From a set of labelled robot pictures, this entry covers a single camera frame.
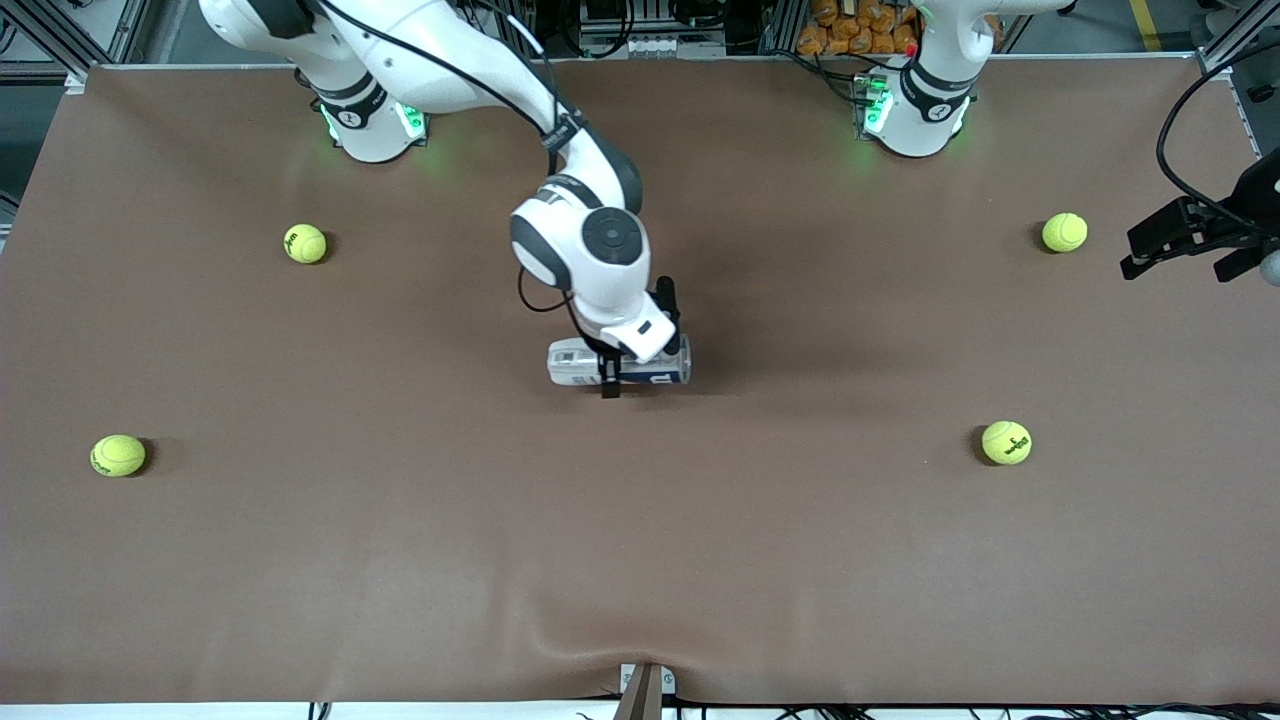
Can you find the brown table mat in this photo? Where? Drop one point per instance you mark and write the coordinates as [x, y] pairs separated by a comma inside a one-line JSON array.
[[400, 560]]

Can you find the yellow-green tennis ball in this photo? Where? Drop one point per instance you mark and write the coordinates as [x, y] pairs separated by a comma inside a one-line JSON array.
[[305, 243], [1006, 442], [1064, 232], [118, 455]]

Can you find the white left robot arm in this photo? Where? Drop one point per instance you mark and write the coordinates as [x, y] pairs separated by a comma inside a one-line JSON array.
[[920, 120]]

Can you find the metal bracket with post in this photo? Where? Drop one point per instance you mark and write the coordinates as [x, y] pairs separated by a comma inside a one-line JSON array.
[[643, 700]]

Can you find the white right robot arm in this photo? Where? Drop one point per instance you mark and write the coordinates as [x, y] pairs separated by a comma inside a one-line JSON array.
[[590, 285]]

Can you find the white power strip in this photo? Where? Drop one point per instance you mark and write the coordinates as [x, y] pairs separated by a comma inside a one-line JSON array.
[[650, 46]]

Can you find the orange packets pile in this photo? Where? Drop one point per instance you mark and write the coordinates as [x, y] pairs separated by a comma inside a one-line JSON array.
[[860, 25]]

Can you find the aluminium frame profile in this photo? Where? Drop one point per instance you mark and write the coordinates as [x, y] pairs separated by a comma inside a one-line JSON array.
[[785, 25], [1225, 45], [60, 50], [518, 25]]

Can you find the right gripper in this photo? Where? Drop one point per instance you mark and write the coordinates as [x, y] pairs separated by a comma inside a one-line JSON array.
[[667, 299]]

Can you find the white and navy tennis can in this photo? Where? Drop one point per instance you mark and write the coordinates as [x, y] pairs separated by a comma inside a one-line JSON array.
[[570, 365]]

